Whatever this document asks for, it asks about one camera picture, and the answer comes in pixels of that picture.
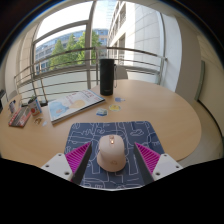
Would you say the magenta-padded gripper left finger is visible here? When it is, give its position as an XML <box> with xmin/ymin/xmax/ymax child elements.
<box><xmin>40</xmin><ymin>141</ymin><xmax>93</xmax><ymax>185</ymax></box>

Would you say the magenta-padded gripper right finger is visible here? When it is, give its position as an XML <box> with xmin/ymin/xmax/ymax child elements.
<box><xmin>133</xmin><ymin>142</ymin><xmax>184</xmax><ymax>185</ymax></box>

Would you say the pale pink computer mouse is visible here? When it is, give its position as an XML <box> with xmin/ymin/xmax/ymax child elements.
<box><xmin>96</xmin><ymin>134</ymin><xmax>128</xmax><ymax>173</ymax></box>

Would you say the blue patterned mouse pad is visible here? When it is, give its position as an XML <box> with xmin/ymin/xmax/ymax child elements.
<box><xmin>64</xmin><ymin>120</ymin><xmax>166</xmax><ymax>190</ymax></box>

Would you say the light blue white magazine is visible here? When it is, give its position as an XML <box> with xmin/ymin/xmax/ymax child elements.
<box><xmin>47</xmin><ymin>89</ymin><xmax>106</xmax><ymax>125</ymax></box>

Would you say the red magazine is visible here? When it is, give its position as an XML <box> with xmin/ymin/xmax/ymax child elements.
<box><xmin>8</xmin><ymin>105</ymin><xmax>33</xmax><ymax>128</ymax></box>

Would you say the white printed mug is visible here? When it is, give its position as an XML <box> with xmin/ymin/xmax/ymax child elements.
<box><xmin>27</xmin><ymin>96</ymin><xmax>43</xmax><ymax>117</ymax></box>

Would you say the small printed cup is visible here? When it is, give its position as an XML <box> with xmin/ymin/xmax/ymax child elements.
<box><xmin>8</xmin><ymin>99</ymin><xmax>17</xmax><ymax>115</ymax></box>

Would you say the round yellow sticker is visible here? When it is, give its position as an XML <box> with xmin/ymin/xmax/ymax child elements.
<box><xmin>108</xmin><ymin>104</ymin><xmax>122</xmax><ymax>112</ymax></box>

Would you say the white chair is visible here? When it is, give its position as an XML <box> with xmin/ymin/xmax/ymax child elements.
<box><xmin>7</xmin><ymin>89</ymin><xmax>18</xmax><ymax>101</ymax></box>
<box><xmin>114</xmin><ymin>64</ymin><xmax>129</xmax><ymax>81</ymax></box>

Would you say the grey-green door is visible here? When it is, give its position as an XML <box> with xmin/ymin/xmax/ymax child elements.
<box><xmin>194</xmin><ymin>59</ymin><xmax>206</xmax><ymax>101</ymax></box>

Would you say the black drink bottle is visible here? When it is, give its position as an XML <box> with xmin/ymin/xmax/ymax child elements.
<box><xmin>99</xmin><ymin>58</ymin><xmax>116</xmax><ymax>97</ymax></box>

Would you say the metal balcony railing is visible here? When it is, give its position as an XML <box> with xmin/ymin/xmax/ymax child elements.
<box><xmin>13</xmin><ymin>46</ymin><xmax>168</xmax><ymax>104</ymax></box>

